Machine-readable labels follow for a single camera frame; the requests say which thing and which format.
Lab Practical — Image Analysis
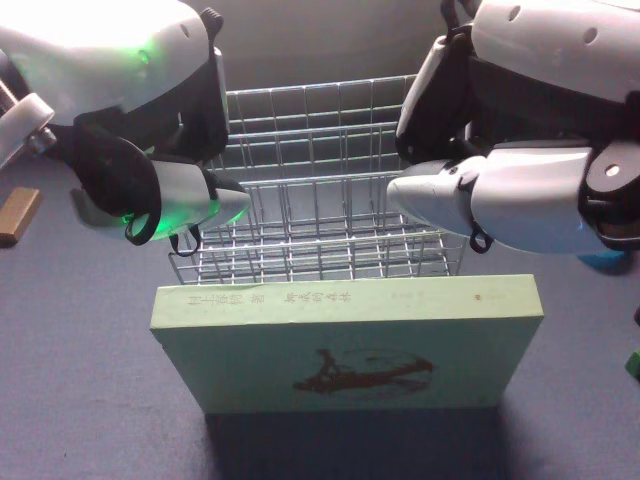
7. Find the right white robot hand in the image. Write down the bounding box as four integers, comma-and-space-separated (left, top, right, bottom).
387, 0, 640, 257

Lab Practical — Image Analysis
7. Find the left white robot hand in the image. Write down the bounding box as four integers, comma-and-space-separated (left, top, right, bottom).
0, 0, 253, 249

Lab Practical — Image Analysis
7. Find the pale green book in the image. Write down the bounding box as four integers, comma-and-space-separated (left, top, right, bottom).
148, 273, 544, 414

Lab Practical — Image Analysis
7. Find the blue block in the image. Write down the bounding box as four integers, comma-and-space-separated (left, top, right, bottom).
574, 248, 627, 274

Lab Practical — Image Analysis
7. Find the wooden block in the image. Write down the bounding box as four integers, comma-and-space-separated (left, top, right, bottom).
0, 187, 44, 247

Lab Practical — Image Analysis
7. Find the grey table cloth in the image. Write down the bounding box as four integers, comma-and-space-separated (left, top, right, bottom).
0, 144, 640, 480

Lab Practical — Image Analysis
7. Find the silver wire rack basket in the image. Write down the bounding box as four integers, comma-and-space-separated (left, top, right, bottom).
167, 73, 469, 287

